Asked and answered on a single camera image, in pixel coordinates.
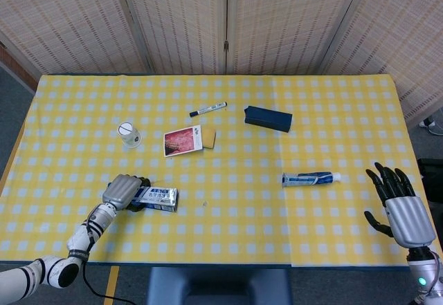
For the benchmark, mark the beige woven folding screen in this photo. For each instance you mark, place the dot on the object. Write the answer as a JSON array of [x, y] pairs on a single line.
[[86, 18]]

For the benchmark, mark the white marker pen blue cap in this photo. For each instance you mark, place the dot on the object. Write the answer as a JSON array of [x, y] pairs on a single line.
[[207, 109]]

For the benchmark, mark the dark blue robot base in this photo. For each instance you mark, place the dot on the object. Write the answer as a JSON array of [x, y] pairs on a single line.
[[218, 287]]

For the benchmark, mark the yellow white checkered tablecloth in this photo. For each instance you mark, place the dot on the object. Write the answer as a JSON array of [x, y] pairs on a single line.
[[242, 222]]

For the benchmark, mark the grey white shoe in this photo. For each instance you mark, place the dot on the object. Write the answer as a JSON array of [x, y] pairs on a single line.
[[432, 127]]

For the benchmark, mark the blue white toothpaste tube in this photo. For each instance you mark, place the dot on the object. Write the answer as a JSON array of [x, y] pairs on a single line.
[[308, 179]]

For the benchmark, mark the blue white toothpaste box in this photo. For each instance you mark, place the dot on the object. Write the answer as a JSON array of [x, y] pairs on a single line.
[[159, 198]]

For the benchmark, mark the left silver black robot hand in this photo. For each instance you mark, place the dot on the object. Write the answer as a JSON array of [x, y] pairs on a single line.
[[121, 191]]

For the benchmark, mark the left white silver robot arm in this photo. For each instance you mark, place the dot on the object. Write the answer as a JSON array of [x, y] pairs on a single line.
[[79, 239]]

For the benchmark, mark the small clear glass cup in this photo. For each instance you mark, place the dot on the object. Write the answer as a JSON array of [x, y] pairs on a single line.
[[129, 137]]

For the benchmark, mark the dark blue rectangular box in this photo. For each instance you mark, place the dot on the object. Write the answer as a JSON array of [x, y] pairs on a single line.
[[268, 118]]

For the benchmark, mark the red picture postcard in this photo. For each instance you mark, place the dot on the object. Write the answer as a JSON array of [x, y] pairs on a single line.
[[181, 141]]

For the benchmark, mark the yellow sponge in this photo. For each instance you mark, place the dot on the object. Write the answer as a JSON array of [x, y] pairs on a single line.
[[209, 138]]

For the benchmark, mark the black bag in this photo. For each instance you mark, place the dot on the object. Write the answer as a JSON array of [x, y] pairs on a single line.
[[432, 177]]

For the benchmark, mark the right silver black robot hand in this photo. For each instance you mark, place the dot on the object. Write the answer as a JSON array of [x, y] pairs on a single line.
[[412, 218]]

